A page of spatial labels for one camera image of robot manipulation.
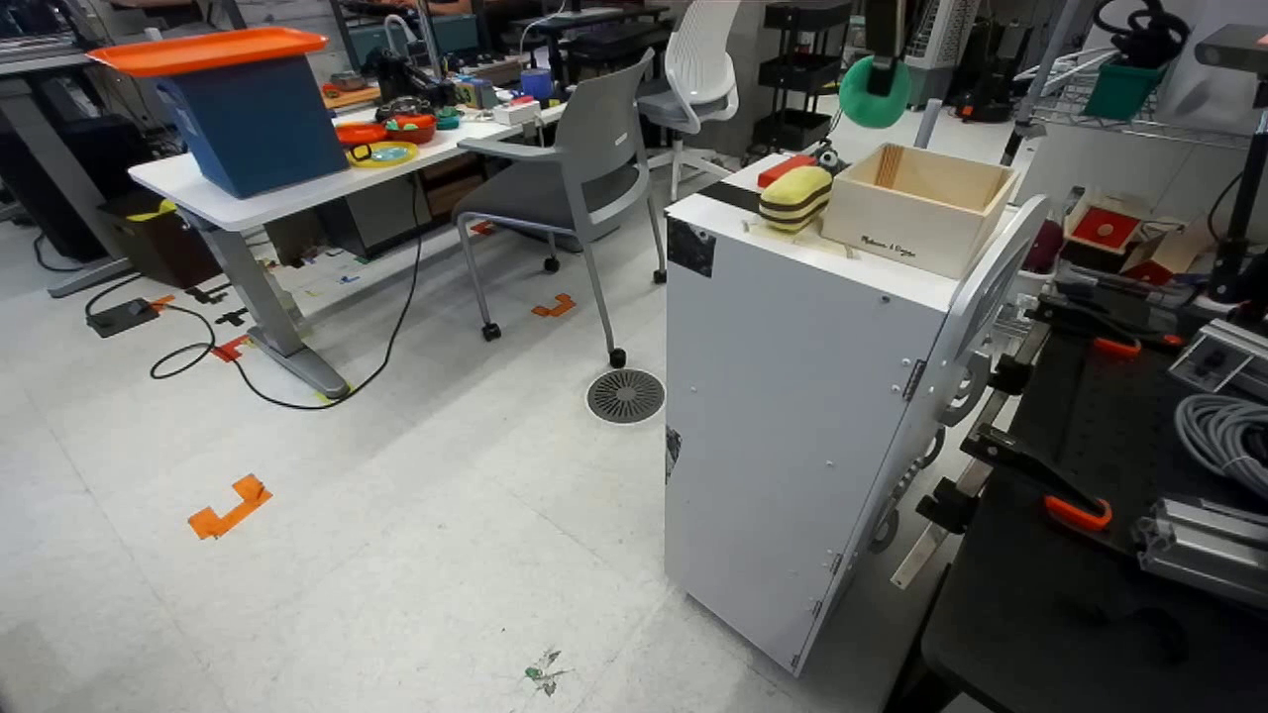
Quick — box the orange floor bracket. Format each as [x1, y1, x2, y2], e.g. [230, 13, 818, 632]
[184, 471, 278, 541]

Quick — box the black camera stand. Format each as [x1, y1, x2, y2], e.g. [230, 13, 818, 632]
[1193, 19, 1268, 310]

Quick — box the white toy cabinet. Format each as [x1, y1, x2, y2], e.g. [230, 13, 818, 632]
[662, 155, 1053, 679]

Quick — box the grey desk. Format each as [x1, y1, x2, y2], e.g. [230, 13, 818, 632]
[0, 36, 135, 301]

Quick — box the light wooden box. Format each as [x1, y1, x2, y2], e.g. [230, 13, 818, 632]
[821, 137, 1021, 286]

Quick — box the orange bin lid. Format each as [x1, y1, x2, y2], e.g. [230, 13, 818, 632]
[86, 19, 335, 81]

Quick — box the black perforated workbench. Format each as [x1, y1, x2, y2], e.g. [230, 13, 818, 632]
[884, 301, 1268, 713]

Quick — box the aluminium extrusion rail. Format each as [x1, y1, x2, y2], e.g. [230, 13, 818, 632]
[1132, 491, 1268, 608]

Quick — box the red and white box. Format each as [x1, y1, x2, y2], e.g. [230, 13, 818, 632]
[1064, 192, 1142, 261]

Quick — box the blue storage bin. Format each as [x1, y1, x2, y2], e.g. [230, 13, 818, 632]
[156, 56, 353, 200]

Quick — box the white desk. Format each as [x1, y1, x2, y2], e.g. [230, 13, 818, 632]
[128, 112, 559, 400]

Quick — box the black clamp orange handle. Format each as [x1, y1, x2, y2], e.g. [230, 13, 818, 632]
[916, 422, 1118, 538]
[988, 290, 1149, 400]

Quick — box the black power adapter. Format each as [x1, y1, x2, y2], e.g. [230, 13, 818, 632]
[84, 293, 163, 341]

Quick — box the green box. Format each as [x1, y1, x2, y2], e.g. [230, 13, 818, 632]
[1082, 52, 1165, 125]

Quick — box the grey chair with wheels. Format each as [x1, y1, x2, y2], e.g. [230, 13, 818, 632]
[451, 46, 670, 370]

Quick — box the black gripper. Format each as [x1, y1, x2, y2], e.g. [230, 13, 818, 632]
[859, 0, 932, 97]

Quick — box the grey cable bundle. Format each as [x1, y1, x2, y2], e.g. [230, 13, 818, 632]
[1175, 390, 1268, 503]

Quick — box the white office chair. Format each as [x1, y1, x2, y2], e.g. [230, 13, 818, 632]
[642, 0, 744, 200]

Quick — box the silver metal bracket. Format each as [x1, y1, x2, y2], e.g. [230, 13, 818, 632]
[1165, 311, 1268, 400]

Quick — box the orange tray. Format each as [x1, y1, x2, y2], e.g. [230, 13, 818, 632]
[328, 112, 445, 150]

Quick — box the black floor cable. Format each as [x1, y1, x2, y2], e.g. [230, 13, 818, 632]
[146, 168, 430, 414]

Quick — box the round grey floor outlet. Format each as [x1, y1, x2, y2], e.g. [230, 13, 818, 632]
[583, 363, 670, 426]

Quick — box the black shelf cart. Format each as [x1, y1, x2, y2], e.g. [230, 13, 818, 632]
[757, 0, 858, 155]

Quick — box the green ball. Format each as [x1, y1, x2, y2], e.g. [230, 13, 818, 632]
[836, 52, 925, 135]

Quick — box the red block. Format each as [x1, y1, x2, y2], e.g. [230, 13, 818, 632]
[753, 150, 825, 191]

